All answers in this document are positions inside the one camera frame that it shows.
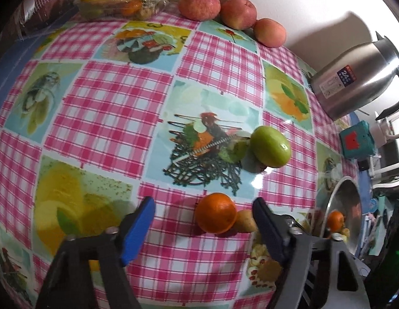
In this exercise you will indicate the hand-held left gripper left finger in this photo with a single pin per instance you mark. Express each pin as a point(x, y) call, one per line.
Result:
point(138, 228)

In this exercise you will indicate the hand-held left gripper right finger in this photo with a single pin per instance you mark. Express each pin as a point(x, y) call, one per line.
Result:
point(267, 231)

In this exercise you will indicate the small orange tangerine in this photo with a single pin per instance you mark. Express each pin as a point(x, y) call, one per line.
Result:
point(215, 212)

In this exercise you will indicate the large stainless steel basin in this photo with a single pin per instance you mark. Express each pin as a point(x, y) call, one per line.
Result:
point(350, 199)

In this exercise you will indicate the brown kiwi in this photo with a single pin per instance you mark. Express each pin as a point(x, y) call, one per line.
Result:
point(247, 221)

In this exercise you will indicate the large orange tangerine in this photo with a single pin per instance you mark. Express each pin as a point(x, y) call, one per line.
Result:
point(335, 220)

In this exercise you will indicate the green apple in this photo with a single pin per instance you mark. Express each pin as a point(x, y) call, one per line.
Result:
point(270, 146)

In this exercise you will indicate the white chair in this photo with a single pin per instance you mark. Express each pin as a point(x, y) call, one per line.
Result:
point(389, 173)

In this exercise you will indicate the black charger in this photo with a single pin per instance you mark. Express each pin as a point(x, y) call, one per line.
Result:
point(364, 164)

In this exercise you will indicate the teal toy box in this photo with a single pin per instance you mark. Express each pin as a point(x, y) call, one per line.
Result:
point(357, 140)

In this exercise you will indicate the pink checked tablecloth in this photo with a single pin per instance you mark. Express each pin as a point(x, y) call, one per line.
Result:
point(106, 103)

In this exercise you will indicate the stainless steel thermos jug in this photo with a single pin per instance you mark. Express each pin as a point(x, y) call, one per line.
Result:
point(350, 80)

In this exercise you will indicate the red apple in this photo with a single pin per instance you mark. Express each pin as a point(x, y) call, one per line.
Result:
point(238, 13)
point(269, 32)
point(199, 4)

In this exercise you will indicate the clear plastic container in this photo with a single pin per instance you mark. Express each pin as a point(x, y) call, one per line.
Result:
point(99, 9)

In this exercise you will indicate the pink bag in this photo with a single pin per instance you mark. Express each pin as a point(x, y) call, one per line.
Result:
point(41, 9)

